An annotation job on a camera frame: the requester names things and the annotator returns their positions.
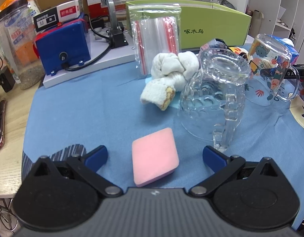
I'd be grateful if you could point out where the pink sponge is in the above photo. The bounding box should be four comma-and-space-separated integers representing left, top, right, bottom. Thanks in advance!
132, 127, 179, 187

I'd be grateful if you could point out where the purple patterned cloth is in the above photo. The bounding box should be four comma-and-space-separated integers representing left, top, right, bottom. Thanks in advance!
199, 39, 229, 55

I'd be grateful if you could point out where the white knotted towel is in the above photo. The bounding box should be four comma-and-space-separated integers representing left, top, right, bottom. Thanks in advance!
140, 51, 199, 111

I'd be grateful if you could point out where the clear zip bag pack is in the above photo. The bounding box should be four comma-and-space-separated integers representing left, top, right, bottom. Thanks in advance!
126, 1, 181, 76

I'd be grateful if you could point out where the blue Vinda tissue pack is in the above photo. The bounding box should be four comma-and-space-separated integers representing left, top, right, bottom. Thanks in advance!
271, 35, 299, 65

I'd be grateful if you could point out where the cartoon printed glass mug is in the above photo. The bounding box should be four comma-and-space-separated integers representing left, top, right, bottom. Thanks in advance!
245, 34, 300, 106

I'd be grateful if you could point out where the blue table mat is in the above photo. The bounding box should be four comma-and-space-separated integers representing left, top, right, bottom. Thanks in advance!
21, 63, 304, 227

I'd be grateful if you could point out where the textured clear glass mug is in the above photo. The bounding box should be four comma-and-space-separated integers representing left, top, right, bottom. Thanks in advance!
178, 48, 251, 152

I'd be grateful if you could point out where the white shelf unit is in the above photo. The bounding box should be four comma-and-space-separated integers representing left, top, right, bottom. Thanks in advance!
247, 0, 304, 63

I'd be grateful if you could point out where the beige thermos bottle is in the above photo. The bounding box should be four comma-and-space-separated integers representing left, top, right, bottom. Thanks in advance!
248, 10, 265, 38

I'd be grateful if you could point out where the green cardboard box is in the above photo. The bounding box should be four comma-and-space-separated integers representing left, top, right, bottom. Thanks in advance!
126, 0, 251, 50

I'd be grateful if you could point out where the blue power supply box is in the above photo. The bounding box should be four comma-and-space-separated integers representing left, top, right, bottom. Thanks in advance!
35, 18, 90, 75

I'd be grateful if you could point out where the black power adapter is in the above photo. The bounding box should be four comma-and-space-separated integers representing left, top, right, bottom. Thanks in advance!
0, 71, 15, 93

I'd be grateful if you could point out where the black white pen box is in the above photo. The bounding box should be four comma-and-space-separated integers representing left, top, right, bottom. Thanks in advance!
33, 0, 84, 32

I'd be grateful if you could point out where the tall clear plastic jar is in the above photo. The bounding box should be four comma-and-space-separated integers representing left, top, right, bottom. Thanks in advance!
0, 0, 45, 90

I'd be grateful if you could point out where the black power cable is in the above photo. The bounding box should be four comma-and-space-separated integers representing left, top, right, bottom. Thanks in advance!
61, 14, 113, 72

